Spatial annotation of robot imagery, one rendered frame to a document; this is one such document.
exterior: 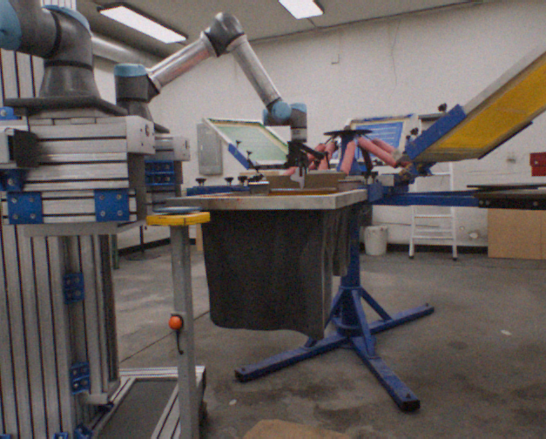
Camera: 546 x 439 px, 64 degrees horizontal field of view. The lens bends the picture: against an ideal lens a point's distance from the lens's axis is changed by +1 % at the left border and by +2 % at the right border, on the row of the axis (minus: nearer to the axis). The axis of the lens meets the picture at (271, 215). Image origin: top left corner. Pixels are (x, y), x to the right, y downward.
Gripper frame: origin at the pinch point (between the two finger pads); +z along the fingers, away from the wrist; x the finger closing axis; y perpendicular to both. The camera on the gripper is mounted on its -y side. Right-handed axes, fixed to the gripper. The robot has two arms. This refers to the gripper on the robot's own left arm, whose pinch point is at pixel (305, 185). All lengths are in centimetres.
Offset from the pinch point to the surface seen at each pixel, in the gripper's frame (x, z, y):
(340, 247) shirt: 23.7, 23.0, -20.9
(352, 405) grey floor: -7, 101, -17
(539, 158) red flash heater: -7, -7, -88
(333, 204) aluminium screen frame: 60, 4, -29
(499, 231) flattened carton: -401, 71, -108
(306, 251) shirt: 51, 20, -17
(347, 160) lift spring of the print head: -52, -12, -7
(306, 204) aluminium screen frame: 60, 4, -21
